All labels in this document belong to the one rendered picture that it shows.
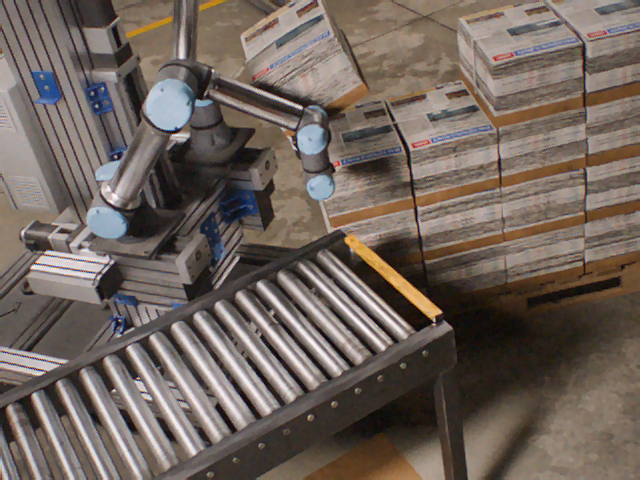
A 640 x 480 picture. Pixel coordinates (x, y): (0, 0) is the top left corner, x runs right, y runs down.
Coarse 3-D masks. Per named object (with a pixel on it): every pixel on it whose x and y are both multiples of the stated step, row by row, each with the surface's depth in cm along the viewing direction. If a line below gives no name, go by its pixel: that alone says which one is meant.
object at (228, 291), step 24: (336, 240) 253; (288, 264) 248; (216, 288) 245; (240, 288) 243; (192, 312) 239; (240, 312) 247; (120, 336) 236; (144, 336) 234; (168, 336) 238; (72, 360) 232; (96, 360) 230; (24, 384) 227; (48, 384) 226; (0, 408) 222
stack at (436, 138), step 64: (384, 128) 292; (448, 128) 285; (512, 128) 281; (576, 128) 285; (384, 192) 287; (512, 192) 295; (576, 192) 299; (384, 256) 302; (448, 256) 307; (512, 256) 311; (576, 256) 317; (512, 320) 329
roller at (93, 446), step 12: (60, 384) 225; (72, 384) 226; (60, 396) 223; (72, 396) 221; (72, 408) 218; (84, 408) 218; (72, 420) 215; (84, 420) 214; (84, 432) 211; (96, 432) 211; (84, 444) 208; (96, 444) 207; (96, 456) 204; (108, 456) 205; (96, 468) 202; (108, 468) 201
